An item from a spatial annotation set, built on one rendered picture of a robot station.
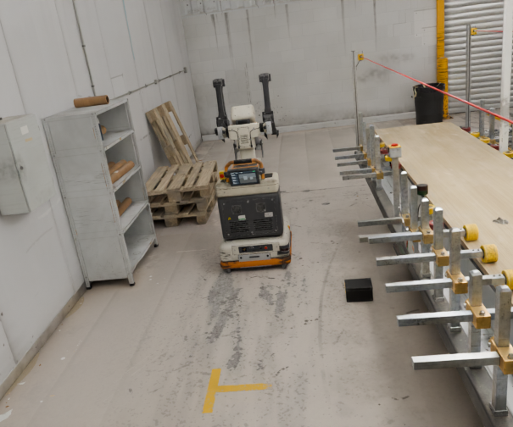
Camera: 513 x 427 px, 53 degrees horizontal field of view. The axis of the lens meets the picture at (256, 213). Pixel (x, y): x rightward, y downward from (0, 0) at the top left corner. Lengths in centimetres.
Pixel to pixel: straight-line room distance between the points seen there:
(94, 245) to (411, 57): 761
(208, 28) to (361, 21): 291
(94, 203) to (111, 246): 40
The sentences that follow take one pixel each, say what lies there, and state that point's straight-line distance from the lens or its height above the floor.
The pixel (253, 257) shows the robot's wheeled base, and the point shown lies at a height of 15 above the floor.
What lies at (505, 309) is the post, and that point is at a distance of 177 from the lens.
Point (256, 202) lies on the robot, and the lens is 439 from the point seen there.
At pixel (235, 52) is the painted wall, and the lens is 1043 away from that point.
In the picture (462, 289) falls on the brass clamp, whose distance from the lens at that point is 220.
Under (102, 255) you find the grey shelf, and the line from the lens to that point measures 471.
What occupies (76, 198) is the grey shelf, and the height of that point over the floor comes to 86.
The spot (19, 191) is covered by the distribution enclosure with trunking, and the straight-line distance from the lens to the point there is 370.
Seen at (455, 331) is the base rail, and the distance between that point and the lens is 238.
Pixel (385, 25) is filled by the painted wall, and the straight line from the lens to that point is 1051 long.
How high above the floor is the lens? 200
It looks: 19 degrees down
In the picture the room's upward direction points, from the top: 8 degrees counter-clockwise
